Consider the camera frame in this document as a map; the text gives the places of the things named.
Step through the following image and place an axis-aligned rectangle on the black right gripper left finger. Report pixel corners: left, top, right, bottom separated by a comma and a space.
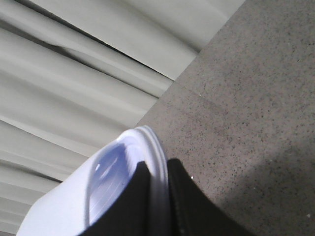
81, 161, 156, 236

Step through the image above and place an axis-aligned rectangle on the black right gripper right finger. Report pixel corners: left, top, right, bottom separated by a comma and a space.
167, 158, 253, 236

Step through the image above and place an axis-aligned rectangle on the light blue slipper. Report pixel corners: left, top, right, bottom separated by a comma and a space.
18, 126, 171, 236

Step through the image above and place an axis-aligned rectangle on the white pleated curtain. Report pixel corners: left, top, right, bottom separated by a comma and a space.
0, 0, 242, 236

